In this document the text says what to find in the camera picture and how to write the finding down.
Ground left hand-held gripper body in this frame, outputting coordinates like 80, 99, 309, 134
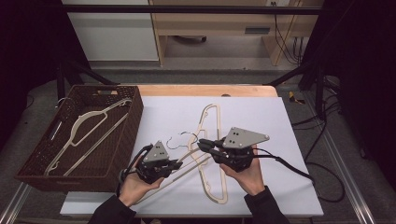
134, 140, 176, 185

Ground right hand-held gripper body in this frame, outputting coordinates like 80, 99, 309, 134
219, 126, 271, 173

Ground brown woven basket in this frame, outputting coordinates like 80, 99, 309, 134
13, 84, 145, 193

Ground person's left hand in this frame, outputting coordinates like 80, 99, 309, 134
119, 172, 164, 208

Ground person's right hand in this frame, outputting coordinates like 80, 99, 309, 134
219, 144, 266, 197

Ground wooden table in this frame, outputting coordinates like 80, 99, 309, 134
135, 84, 278, 98

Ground yellow tool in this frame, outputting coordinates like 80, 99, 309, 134
288, 91, 306, 105

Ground black metal stand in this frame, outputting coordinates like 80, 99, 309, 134
266, 60, 329, 120
55, 57, 120, 101

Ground grey drawer label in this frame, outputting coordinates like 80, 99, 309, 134
244, 27, 271, 35

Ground light wooden desk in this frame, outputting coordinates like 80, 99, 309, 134
148, 0, 325, 67

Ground white cabinet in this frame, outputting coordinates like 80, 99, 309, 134
61, 0, 160, 62

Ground black horizontal bar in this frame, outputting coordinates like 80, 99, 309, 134
61, 4, 324, 16

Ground black curtain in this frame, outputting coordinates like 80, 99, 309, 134
0, 0, 92, 147
303, 0, 396, 188

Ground left hand-held gripper cable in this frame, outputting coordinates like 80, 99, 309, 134
116, 144, 154, 199

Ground hand-held gripper cable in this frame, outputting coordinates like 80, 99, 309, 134
116, 144, 154, 199
251, 147, 346, 203

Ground right hand-held gripper cable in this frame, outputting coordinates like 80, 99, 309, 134
251, 147, 346, 203

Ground black floor cable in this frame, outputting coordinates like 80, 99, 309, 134
291, 76, 341, 163

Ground black wall cables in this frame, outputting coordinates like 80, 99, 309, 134
273, 2, 305, 65

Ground aluminium rail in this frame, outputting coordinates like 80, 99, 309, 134
302, 92, 378, 224
0, 181, 26, 224

